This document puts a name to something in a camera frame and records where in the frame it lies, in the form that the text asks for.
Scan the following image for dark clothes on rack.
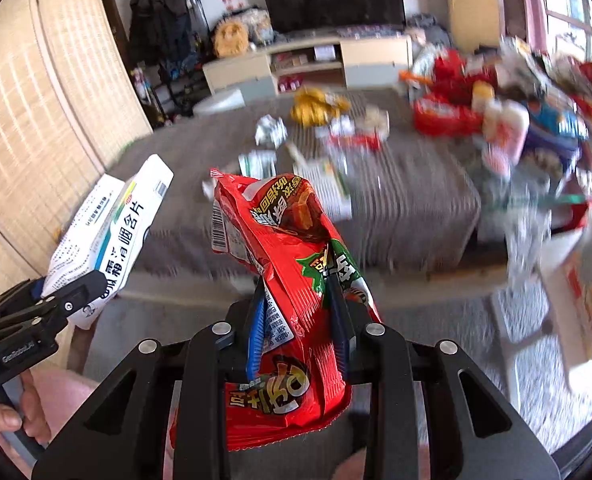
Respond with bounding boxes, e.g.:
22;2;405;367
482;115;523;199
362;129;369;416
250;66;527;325
129;0;198;78

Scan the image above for white pink-label bottle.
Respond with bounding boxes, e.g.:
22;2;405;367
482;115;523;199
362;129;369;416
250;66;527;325
482;100;529;166

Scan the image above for yellow paper bag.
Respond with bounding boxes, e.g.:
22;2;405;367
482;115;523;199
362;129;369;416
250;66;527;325
290;87;351;128

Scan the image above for beige TV cabinet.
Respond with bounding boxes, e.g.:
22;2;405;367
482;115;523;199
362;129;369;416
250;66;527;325
203;35;413;102

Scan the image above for white green rainbow box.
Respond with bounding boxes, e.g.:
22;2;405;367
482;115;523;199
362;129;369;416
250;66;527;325
294;158;352;222

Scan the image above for white yellow-lid bottle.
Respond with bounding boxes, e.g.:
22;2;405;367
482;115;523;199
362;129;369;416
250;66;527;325
471;80;496;115

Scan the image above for tall cardboard box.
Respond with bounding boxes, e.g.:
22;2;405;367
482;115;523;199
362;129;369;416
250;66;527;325
448;0;504;53

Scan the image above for crumpled white paper ball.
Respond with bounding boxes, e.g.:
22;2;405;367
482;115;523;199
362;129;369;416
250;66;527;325
255;115;288;148

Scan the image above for person's left hand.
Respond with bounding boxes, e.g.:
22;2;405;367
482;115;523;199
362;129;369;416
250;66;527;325
0;370;52;458

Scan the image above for grey plaid table cloth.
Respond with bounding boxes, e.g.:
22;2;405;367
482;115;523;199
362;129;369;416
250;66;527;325
107;88;484;276

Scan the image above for red snack bag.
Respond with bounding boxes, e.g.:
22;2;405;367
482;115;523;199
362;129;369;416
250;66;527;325
210;169;381;451

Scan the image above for white medicine box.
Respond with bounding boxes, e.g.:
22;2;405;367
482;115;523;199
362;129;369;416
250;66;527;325
42;154;174;330

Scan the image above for yellow plush toy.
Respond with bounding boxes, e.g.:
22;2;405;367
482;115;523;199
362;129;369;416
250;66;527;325
212;20;249;58

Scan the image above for pink curtain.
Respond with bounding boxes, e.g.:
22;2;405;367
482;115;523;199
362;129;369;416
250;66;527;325
506;0;548;51

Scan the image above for red packaged goods box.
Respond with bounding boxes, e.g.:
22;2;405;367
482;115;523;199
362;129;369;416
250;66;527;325
412;93;482;136

